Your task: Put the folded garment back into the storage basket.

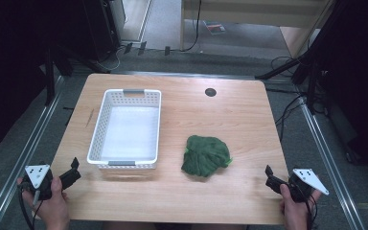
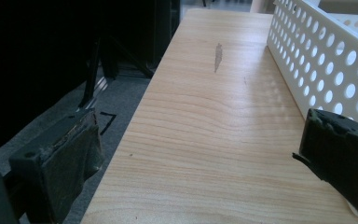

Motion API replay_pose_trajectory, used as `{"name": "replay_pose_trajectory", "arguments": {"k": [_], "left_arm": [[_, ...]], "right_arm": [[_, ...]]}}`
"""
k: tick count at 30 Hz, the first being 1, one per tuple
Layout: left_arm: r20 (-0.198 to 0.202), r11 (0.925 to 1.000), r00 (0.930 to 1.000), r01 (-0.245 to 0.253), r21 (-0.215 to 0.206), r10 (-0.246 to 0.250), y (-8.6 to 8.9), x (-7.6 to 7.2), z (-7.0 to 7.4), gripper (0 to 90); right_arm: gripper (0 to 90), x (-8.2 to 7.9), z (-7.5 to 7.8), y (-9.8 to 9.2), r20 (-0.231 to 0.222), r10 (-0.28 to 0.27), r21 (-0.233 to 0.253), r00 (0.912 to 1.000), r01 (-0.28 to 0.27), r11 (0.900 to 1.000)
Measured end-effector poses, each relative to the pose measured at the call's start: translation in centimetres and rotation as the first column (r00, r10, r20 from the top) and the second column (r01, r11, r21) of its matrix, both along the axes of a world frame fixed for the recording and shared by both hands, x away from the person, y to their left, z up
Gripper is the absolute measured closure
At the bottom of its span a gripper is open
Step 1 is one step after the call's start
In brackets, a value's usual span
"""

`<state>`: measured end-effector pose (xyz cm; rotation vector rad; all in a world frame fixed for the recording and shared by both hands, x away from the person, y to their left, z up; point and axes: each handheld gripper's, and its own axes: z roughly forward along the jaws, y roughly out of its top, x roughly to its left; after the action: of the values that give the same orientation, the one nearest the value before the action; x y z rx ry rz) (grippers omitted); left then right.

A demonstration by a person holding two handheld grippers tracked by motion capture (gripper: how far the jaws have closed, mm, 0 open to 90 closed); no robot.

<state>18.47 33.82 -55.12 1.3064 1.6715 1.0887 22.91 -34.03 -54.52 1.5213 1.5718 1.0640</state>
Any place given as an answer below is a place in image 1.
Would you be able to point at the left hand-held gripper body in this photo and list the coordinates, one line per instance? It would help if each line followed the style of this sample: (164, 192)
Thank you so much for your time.
(39, 175)

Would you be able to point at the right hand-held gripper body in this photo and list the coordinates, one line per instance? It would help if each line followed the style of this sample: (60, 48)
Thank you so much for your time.
(306, 182)

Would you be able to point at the person's right hand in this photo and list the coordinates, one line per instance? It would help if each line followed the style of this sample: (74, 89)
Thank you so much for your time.
(295, 211)

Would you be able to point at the person's left hand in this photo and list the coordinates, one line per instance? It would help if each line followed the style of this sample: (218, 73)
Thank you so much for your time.
(53, 207)

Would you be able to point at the white perforated plastic basket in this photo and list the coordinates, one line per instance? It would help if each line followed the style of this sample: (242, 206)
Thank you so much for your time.
(131, 134)

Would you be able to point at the crumpled green cloth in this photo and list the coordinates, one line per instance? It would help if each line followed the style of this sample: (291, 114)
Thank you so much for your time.
(206, 156)

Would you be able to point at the black metal stand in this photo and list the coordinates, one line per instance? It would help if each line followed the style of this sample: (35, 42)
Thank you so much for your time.
(49, 76)

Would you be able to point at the black round table grommet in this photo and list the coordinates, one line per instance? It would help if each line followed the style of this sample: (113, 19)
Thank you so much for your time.
(211, 92)

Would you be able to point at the black tripod stand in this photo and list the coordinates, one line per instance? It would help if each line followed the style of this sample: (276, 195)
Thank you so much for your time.
(284, 67)

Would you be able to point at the dark curtain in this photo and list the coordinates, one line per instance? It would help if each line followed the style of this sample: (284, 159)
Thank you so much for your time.
(9, 64)
(357, 80)

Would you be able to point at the black cabinet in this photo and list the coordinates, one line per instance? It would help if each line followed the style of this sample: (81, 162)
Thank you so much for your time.
(103, 28)

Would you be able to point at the booklet on floor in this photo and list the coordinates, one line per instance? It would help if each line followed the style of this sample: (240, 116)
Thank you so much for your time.
(215, 27)

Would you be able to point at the light wooden furniture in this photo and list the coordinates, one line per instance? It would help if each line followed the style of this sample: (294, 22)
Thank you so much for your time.
(268, 12)

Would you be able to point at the aluminium floor rail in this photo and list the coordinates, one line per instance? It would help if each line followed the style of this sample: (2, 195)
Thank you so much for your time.
(329, 166)
(22, 159)

